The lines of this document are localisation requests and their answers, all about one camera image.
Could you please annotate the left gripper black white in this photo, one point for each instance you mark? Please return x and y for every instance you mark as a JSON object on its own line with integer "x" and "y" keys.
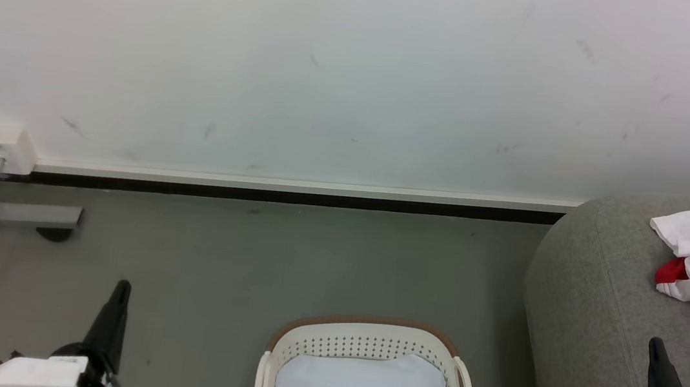
{"x": 38, "y": 374}

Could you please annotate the white perforated laundry basket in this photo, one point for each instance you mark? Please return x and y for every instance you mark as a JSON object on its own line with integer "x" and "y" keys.
{"x": 367, "y": 339}

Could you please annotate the white baseboard strip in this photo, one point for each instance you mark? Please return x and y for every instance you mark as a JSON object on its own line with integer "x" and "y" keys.
{"x": 307, "y": 184}

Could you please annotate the black caster foot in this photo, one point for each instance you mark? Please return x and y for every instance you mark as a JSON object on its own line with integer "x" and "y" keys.
{"x": 53, "y": 234}

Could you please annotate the grey fabric sofa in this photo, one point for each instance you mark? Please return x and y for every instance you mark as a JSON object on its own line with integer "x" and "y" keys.
{"x": 599, "y": 300}

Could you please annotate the white wall socket box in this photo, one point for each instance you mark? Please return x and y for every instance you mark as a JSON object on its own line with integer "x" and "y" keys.
{"x": 4, "y": 148}

